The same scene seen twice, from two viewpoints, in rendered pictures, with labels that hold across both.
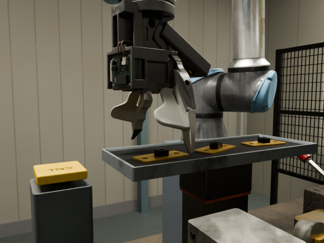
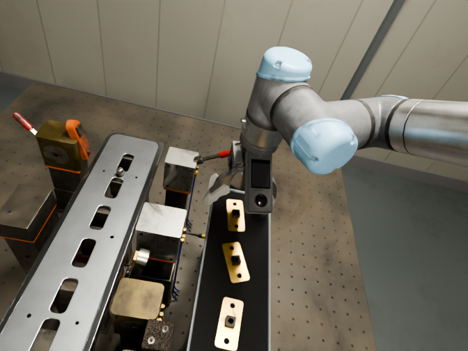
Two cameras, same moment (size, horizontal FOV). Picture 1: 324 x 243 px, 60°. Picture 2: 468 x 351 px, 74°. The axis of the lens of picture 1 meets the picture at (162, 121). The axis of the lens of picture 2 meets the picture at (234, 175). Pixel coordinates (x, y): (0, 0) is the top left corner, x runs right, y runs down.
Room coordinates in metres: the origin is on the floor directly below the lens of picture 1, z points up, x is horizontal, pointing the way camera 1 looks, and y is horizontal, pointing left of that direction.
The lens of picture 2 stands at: (0.54, -0.41, 1.72)
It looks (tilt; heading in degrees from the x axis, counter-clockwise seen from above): 46 degrees down; 110
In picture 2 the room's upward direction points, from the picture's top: 18 degrees clockwise
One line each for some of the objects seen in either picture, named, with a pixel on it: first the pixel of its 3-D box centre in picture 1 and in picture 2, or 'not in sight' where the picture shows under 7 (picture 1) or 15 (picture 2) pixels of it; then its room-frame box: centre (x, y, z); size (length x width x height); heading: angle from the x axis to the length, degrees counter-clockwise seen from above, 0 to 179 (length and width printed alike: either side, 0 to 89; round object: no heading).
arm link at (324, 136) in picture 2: not in sight; (322, 129); (0.50, -0.02, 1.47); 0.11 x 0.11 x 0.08; 57
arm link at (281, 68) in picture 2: not in sight; (278, 89); (0.41, 0.02, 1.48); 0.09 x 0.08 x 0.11; 147
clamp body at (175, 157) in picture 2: not in sight; (181, 196); (0.18, 0.15, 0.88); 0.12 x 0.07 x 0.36; 28
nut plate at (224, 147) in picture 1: (215, 146); (235, 260); (0.48, -0.09, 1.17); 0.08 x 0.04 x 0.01; 138
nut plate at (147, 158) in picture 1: (161, 153); (235, 214); (0.42, 0.00, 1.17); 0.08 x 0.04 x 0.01; 127
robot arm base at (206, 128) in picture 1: (204, 128); not in sight; (0.89, -0.13, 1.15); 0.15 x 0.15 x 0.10
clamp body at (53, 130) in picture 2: not in sight; (66, 173); (-0.16, -0.03, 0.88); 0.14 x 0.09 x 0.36; 28
